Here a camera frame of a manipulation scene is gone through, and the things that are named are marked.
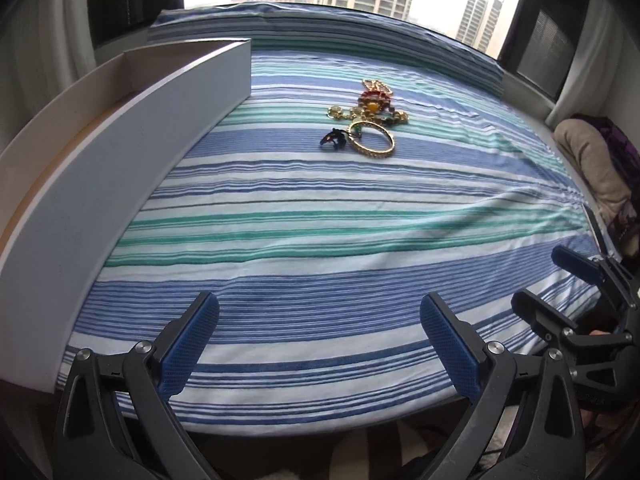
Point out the black phone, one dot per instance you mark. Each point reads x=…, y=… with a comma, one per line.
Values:
x=595, y=230

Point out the white curtain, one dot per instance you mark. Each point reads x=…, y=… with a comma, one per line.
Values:
x=592, y=70
x=46, y=46

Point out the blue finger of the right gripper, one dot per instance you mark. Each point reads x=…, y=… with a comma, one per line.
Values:
x=588, y=270
x=545, y=321

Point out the gold bangle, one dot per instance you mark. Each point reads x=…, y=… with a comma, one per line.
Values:
x=354, y=135

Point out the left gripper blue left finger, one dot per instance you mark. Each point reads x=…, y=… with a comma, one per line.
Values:
x=182, y=342

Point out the purple cloth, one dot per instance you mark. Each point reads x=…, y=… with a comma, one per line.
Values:
x=624, y=227

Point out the white right curtain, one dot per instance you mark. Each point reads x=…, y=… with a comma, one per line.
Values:
x=592, y=70

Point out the blue striped bed sheet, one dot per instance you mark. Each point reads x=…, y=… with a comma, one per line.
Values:
x=320, y=258

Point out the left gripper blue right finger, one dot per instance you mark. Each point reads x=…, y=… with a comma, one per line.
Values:
x=456, y=344

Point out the white cardboard box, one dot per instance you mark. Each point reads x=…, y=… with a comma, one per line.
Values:
x=74, y=177

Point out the white left curtain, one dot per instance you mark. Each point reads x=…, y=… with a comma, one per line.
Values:
x=46, y=46

